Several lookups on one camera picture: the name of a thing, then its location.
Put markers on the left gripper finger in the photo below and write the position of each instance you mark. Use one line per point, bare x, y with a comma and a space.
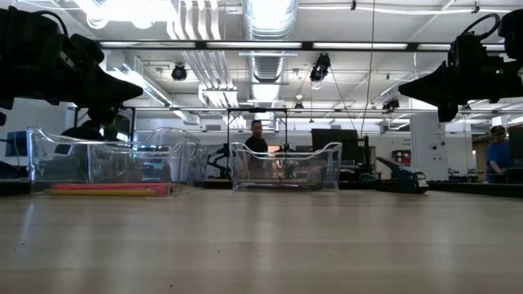
108, 87

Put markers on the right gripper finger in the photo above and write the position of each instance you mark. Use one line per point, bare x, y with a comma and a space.
427, 87

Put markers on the yellow pencil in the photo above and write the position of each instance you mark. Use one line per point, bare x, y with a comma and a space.
102, 192

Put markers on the red crayon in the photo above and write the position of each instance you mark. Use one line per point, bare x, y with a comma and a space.
162, 191

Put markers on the black pen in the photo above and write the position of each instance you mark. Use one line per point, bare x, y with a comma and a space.
286, 185

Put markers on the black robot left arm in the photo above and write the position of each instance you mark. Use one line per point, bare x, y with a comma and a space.
24, 24

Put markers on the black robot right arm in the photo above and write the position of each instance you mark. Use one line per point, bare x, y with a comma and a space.
512, 32

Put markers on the black ceiling device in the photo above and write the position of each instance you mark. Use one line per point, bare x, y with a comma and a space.
391, 104

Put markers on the long ceiling light fixture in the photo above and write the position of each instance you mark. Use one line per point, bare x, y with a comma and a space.
159, 96

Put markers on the black spring clamp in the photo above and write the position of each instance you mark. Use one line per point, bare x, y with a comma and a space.
404, 175

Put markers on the clear plastic bin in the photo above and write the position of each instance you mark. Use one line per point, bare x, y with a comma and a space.
202, 163
53, 163
249, 171

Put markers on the pink pen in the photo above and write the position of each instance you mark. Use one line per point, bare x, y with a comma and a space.
110, 185

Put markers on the white ceiling pipes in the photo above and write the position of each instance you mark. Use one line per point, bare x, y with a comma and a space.
212, 73

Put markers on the large black monitor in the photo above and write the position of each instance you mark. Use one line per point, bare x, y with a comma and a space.
335, 141

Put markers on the background dark machine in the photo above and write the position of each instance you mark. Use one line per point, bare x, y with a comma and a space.
218, 161

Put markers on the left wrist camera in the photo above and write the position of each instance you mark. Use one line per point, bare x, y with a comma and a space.
103, 115

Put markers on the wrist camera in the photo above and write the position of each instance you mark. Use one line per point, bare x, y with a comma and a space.
448, 113
103, 115

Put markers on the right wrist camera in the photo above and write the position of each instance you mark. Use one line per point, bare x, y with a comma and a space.
448, 113

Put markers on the black overhead camera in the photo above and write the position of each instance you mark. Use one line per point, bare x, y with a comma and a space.
320, 67

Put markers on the silver ventilation duct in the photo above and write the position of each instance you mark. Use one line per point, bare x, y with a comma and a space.
267, 67

